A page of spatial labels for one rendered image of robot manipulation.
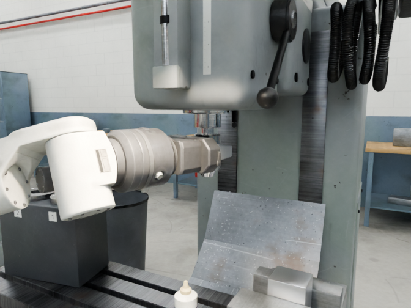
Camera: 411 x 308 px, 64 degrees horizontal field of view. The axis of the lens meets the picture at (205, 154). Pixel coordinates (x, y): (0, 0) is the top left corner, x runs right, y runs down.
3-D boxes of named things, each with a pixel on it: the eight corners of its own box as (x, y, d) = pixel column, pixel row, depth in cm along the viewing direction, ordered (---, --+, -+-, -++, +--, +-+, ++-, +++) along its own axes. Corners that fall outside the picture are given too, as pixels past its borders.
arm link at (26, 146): (84, 109, 39) (-28, 140, 39) (101, 181, 38) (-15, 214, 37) (100, 124, 46) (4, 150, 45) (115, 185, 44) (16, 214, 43)
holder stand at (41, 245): (79, 288, 75) (74, 203, 72) (3, 274, 81) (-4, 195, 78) (109, 264, 86) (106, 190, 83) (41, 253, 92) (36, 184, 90)
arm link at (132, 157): (141, 118, 45) (55, 120, 37) (161, 194, 43) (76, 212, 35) (105, 145, 53) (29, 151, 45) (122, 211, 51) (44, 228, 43)
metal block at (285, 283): (304, 324, 51) (306, 288, 50) (266, 313, 54) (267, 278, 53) (311, 307, 55) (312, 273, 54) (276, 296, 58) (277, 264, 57)
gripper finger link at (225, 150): (228, 159, 58) (203, 163, 54) (229, 141, 58) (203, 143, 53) (235, 160, 57) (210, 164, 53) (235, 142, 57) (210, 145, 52)
